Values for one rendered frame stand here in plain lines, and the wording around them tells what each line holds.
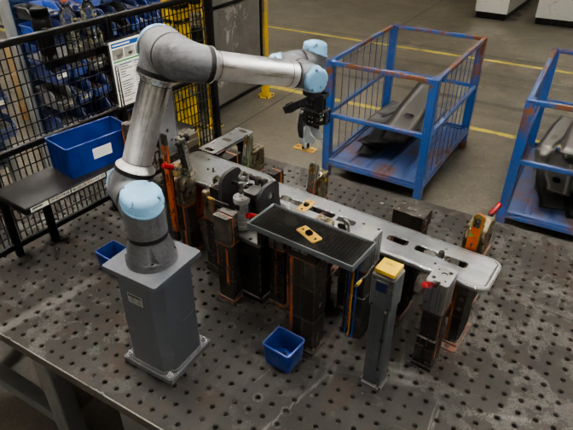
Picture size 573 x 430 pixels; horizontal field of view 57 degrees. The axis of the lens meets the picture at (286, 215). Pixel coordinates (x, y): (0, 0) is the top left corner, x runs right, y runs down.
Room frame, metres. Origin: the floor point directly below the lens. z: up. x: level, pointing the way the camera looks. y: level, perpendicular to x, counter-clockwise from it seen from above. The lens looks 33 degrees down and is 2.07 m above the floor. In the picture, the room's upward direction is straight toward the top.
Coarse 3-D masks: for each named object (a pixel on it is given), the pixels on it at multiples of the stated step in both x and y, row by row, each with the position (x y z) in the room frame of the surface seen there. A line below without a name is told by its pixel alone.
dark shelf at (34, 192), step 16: (192, 128) 2.33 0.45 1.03; (32, 176) 1.87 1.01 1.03; (48, 176) 1.87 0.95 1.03; (64, 176) 1.87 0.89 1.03; (96, 176) 1.87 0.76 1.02; (0, 192) 1.74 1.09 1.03; (16, 192) 1.74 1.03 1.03; (32, 192) 1.74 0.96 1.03; (48, 192) 1.74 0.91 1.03; (64, 192) 1.75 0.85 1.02; (16, 208) 1.65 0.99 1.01; (32, 208) 1.64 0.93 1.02
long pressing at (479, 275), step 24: (216, 168) 1.99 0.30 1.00; (240, 168) 1.99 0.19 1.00; (288, 192) 1.79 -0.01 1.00; (312, 216) 1.62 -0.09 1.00; (336, 216) 1.62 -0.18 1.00; (360, 216) 1.62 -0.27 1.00; (384, 240) 1.47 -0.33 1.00; (408, 240) 1.47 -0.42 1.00; (432, 240) 1.47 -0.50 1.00; (408, 264) 1.35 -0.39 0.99; (432, 264) 1.34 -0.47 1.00; (480, 264) 1.34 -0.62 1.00; (480, 288) 1.22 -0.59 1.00
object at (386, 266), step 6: (384, 258) 1.17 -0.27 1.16; (378, 264) 1.14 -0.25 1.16; (384, 264) 1.14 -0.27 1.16; (390, 264) 1.14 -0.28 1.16; (396, 264) 1.14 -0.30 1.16; (402, 264) 1.14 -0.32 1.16; (378, 270) 1.12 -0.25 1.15; (384, 270) 1.11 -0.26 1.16; (390, 270) 1.11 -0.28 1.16; (396, 270) 1.11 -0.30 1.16; (390, 276) 1.10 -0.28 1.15
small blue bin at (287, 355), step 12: (276, 336) 1.26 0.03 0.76; (288, 336) 1.25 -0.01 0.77; (300, 336) 1.23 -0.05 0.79; (264, 348) 1.20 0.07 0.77; (276, 348) 1.25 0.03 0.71; (288, 348) 1.25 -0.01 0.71; (300, 348) 1.20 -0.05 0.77; (276, 360) 1.17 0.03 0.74; (288, 360) 1.15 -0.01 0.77; (288, 372) 1.15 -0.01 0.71
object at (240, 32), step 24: (216, 0) 4.79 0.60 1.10; (240, 0) 5.09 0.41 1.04; (264, 0) 5.41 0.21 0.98; (216, 24) 4.77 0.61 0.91; (240, 24) 5.12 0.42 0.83; (264, 24) 5.41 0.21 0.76; (216, 48) 4.75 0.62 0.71; (240, 48) 5.11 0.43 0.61; (264, 48) 5.41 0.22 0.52; (240, 96) 5.04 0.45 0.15; (264, 96) 5.41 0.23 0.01
